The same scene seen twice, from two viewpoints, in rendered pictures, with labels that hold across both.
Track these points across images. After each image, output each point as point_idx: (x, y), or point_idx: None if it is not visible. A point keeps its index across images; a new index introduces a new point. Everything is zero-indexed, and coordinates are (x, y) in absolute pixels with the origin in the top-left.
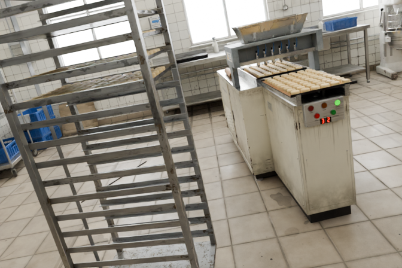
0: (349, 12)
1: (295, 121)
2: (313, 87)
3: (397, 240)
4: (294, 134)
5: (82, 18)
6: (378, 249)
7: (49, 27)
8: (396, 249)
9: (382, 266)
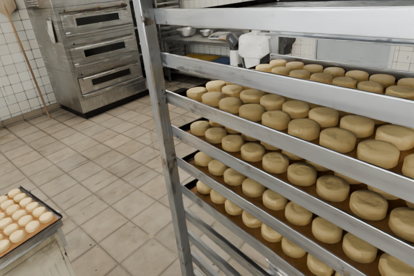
0: None
1: (63, 247)
2: (36, 205)
3: (105, 268)
4: (62, 269)
5: (332, 63)
6: (119, 275)
7: (386, 74)
8: (116, 265)
9: (138, 265)
